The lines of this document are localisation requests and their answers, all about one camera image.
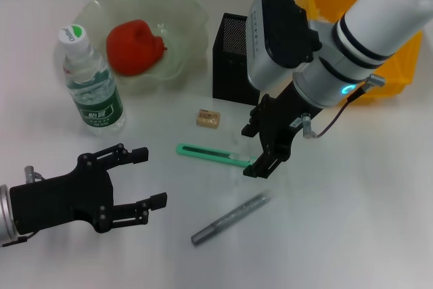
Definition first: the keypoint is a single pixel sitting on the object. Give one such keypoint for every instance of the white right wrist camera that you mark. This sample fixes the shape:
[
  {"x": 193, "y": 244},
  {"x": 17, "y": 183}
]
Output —
[{"x": 270, "y": 42}]

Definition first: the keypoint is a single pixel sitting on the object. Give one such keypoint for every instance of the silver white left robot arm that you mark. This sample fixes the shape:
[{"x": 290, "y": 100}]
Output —
[{"x": 5, "y": 214}]

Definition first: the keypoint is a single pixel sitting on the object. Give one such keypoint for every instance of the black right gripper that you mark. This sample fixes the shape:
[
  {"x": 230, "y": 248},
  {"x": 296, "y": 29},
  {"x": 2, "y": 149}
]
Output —
[{"x": 277, "y": 123}]

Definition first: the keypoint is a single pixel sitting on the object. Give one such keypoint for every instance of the grey marker pen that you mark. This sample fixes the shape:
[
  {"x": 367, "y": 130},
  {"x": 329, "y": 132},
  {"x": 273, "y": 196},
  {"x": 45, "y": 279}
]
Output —
[{"x": 233, "y": 218}]

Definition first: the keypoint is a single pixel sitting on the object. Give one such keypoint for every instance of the black mesh pen holder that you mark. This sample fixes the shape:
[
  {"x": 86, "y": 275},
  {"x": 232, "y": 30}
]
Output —
[{"x": 230, "y": 76}]

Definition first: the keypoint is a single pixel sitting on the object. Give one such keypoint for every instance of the clear green-label water bottle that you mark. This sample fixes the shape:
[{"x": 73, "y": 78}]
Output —
[{"x": 94, "y": 99}]

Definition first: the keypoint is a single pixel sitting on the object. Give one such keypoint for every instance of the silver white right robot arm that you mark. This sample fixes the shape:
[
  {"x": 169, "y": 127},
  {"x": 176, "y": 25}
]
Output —
[{"x": 372, "y": 21}]

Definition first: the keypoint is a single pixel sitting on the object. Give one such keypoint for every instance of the pale green glass fruit plate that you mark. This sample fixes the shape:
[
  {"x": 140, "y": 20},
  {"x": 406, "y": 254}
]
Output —
[{"x": 176, "y": 25}]

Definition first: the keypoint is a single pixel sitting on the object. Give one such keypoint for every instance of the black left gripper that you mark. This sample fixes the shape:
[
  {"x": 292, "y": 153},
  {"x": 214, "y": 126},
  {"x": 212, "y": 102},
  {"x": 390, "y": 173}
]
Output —
[{"x": 57, "y": 201}]

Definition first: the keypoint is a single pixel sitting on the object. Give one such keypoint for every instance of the green utility knife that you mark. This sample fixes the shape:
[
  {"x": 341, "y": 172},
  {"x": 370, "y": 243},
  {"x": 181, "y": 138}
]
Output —
[{"x": 203, "y": 154}]

